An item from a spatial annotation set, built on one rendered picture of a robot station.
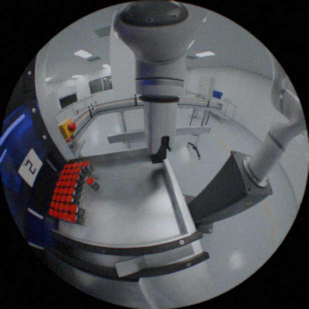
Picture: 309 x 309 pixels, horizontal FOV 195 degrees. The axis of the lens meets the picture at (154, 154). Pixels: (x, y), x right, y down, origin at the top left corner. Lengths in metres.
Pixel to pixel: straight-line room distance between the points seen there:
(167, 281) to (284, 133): 0.53
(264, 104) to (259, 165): 4.72
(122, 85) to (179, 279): 1.78
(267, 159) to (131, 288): 0.56
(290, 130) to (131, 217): 0.55
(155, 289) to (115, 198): 0.25
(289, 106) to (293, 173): 4.71
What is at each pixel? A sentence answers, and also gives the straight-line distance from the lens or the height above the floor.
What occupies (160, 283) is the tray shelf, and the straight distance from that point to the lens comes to 0.26.
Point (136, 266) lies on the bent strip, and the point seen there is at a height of 0.91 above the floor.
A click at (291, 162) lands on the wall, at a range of 5.00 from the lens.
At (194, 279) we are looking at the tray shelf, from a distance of 0.28.
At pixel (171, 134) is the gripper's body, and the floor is 1.02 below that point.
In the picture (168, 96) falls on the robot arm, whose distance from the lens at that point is 0.15.
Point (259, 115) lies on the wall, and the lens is 5.13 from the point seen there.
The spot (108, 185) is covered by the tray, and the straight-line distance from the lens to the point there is 0.27.
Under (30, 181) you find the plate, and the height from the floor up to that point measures 1.00.
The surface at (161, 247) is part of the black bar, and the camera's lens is 0.20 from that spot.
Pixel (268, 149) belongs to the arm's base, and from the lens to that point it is 0.46.
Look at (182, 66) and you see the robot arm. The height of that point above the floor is 1.13.
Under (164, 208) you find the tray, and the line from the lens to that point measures 0.22.
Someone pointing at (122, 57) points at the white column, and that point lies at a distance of 1.69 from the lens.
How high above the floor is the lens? 1.10
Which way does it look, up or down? 43 degrees down
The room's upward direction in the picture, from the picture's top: straight up
